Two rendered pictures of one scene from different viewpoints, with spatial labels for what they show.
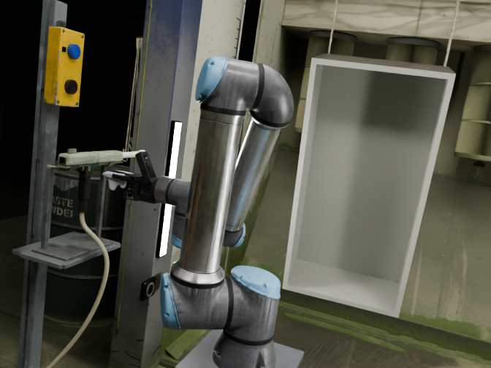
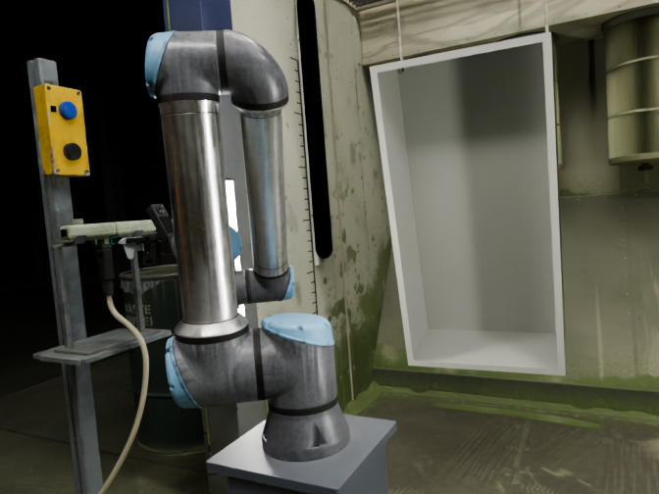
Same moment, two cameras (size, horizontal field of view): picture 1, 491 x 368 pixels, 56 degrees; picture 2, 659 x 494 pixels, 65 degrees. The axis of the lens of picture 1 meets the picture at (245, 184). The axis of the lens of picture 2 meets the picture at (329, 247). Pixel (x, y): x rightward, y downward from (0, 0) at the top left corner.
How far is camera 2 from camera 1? 0.46 m
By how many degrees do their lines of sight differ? 10
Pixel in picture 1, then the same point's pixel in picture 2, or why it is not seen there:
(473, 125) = (623, 120)
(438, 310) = (635, 366)
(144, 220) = not seen: hidden behind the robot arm
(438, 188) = (601, 212)
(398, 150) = (517, 161)
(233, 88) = (183, 64)
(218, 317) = (243, 382)
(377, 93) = (472, 96)
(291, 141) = not seen: hidden behind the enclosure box
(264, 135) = (258, 127)
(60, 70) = (53, 133)
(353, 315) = (524, 391)
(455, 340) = not seen: outside the picture
